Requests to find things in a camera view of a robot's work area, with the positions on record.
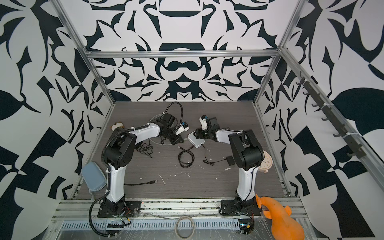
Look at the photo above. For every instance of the brown white round toy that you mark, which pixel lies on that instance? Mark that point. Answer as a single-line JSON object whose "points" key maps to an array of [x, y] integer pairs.
{"points": [[117, 125]]}

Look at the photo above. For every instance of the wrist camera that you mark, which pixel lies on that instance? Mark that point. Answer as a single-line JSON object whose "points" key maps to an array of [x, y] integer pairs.
{"points": [[203, 120], [183, 127]]}

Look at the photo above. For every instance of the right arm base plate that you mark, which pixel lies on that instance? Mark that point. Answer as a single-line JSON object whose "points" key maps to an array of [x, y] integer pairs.
{"points": [[237, 207]]}

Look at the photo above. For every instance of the beige round alarm clock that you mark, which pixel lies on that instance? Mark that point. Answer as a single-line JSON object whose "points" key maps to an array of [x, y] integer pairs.
{"points": [[266, 164]]}

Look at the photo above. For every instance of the white network switch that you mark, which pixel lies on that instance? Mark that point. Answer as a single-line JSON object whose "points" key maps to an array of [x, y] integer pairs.
{"points": [[194, 141]]}

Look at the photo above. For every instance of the light blue plastic lid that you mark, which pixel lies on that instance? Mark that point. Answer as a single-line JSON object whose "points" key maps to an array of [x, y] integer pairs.
{"points": [[94, 177]]}

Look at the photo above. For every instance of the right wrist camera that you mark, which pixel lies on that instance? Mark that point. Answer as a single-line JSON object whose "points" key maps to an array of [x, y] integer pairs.
{"points": [[203, 120]]}

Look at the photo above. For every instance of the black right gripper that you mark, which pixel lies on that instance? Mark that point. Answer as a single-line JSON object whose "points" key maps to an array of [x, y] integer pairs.
{"points": [[199, 133]]}

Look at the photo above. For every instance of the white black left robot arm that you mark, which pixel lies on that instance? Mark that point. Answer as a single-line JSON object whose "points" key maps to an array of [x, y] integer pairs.
{"points": [[120, 147]]}

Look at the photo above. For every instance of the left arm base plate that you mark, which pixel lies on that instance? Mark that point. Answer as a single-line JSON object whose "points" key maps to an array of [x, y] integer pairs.
{"points": [[126, 209]]}

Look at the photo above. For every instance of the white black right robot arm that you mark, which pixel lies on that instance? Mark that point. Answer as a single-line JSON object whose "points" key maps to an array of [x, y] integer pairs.
{"points": [[247, 152]]}

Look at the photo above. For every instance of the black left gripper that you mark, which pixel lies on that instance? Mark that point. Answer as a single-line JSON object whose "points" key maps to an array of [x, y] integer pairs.
{"points": [[179, 140]]}

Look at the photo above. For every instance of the black wall hook rail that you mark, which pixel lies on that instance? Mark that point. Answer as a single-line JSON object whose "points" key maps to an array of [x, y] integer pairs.
{"points": [[333, 115]]}

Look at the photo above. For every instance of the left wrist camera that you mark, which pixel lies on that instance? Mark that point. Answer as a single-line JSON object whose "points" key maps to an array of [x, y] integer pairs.
{"points": [[183, 127]]}

